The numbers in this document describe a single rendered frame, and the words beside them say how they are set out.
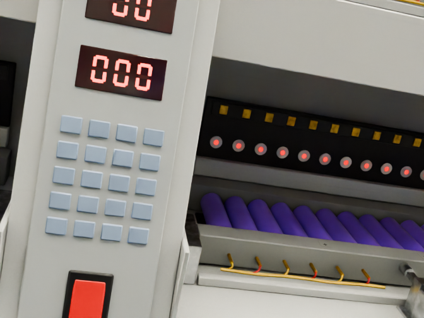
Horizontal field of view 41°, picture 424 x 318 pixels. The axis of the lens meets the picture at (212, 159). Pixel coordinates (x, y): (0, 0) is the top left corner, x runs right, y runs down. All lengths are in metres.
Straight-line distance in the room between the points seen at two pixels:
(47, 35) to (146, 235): 0.12
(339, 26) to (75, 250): 0.19
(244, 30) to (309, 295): 0.18
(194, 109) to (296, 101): 0.24
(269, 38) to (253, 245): 0.15
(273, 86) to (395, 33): 0.20
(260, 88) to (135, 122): 0.24
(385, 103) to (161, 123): 0.32
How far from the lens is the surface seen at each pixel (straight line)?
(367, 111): 0.57
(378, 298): 0.43
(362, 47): 0.35
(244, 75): 0.53
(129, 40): 0.31
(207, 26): 0.32
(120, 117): 0.31
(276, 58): 0.34
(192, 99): 0.32
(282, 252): 0.41
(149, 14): 0.31
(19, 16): 0.33
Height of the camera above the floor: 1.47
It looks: 3 degrees down
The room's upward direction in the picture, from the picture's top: 9 degrees clockwise
